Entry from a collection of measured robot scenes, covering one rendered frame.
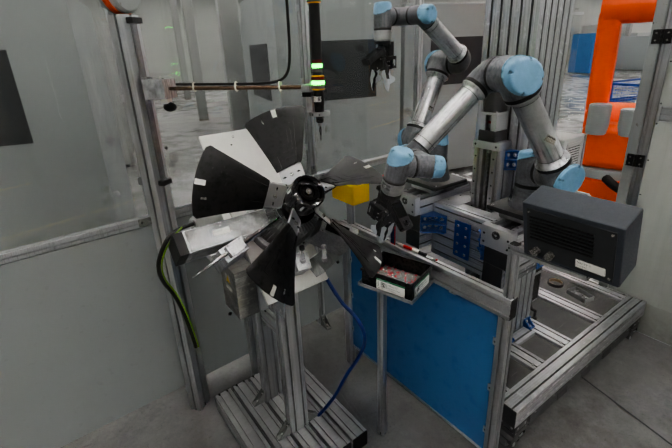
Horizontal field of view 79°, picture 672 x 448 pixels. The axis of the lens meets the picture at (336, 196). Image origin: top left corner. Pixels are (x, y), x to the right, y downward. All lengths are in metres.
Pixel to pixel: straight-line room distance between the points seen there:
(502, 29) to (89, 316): 2.12
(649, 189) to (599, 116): 2.19
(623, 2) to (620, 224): 3.96
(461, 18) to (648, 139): 3.30
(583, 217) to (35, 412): 2.17
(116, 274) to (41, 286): 0.26
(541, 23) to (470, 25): 3.76
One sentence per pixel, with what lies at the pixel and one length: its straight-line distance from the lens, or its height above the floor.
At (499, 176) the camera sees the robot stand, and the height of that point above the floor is 1.10.
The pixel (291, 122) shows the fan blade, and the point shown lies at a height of 1.42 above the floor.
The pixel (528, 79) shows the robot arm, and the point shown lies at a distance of 1.40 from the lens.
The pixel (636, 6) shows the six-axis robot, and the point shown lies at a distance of 5.02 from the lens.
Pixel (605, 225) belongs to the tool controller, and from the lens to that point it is 1.21.
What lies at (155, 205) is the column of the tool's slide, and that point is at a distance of 1.81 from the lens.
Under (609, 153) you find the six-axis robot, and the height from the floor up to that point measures 0.55.
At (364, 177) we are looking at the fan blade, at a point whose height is 1.21.
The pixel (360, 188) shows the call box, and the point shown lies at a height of 1.06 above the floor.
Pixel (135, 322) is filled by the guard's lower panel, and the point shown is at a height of 0.52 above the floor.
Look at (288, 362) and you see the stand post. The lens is 1.83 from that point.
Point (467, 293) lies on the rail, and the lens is 1.59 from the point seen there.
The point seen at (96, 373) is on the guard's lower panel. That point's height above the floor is 0.34.
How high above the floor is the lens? 1.66
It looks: 20 degrees down
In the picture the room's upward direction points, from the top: 2 degrees counter-clockwise
